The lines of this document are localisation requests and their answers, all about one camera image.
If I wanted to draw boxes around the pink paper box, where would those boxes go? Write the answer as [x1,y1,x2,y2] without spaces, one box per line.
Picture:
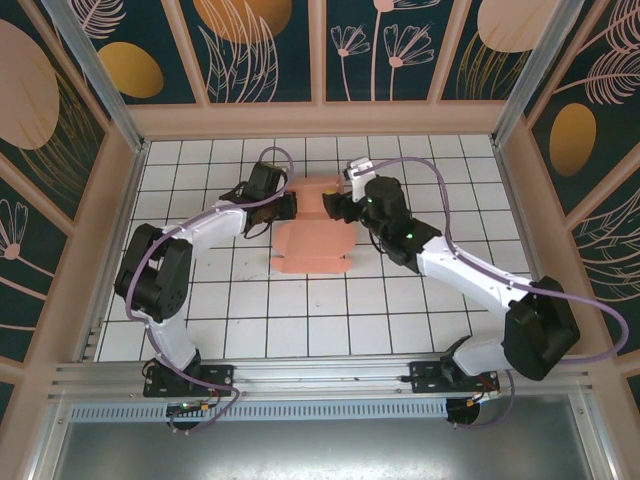
[269,174,354,275]

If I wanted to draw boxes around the small green circuit board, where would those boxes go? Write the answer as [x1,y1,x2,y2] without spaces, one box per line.
[166,399,217,419]

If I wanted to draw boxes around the grey metal sheet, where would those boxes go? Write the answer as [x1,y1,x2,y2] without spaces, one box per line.
[27,392,619,480]

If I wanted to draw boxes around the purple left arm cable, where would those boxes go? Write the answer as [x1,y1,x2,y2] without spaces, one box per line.
[127,146,246,435]

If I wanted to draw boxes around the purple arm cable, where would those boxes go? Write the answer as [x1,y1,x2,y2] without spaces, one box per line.
[127,146,246,435]
[349,155,630,430]

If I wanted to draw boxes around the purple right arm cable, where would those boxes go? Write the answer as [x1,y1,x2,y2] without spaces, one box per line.
[349,155,630,430]

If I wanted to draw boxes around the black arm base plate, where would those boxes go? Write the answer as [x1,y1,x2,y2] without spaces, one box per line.
[143,364,236,399]
[408,360,501,396]

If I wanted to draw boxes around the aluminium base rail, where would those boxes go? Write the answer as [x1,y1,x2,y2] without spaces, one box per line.
[47,353,596,401]

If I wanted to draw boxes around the aluminium frame post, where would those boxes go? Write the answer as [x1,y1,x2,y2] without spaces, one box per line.
[491,0,587,147]
[47,0,150,157]

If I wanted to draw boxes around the short aluminium side rail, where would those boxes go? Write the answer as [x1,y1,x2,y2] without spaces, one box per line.
[546,319,569,351]
[79,319,106,362]

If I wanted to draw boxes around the yellow connector with wires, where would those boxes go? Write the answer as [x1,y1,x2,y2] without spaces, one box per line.
[467,387,502,407]

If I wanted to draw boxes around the grey slotted cable duct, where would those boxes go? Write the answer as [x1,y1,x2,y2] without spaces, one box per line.
[69,399,450,422]

